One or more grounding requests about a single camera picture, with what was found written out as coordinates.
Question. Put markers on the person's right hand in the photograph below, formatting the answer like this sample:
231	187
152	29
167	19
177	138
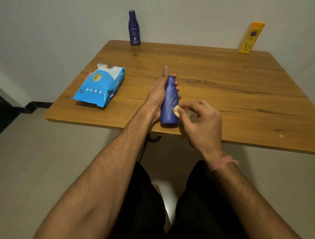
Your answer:
204	130

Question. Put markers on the person's left hand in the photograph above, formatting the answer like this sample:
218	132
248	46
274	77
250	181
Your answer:
155	98

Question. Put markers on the dark blue striped bottle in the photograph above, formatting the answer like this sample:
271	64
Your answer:
169	103

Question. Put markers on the white wet wipe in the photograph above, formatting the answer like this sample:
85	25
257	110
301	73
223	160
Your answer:
176	111

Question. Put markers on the blue wet wipes pack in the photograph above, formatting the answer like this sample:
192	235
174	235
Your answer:
99	86

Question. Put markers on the dark blue bottle white print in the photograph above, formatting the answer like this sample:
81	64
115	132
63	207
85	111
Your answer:
134	29

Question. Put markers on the yellow bottle orange cap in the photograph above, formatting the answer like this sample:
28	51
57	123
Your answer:
251	39

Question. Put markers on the person's right forearm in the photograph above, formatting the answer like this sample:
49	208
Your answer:
251	204

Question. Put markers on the person's left forearm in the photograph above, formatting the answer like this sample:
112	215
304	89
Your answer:
93	187

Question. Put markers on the pink thread wristband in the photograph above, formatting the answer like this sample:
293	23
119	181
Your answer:
221	162

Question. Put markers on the wooden table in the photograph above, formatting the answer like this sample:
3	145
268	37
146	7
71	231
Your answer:
246	86

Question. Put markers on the black baseboard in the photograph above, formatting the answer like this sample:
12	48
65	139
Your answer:
40	104

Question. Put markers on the black door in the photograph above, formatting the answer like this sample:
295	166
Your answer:
7	115

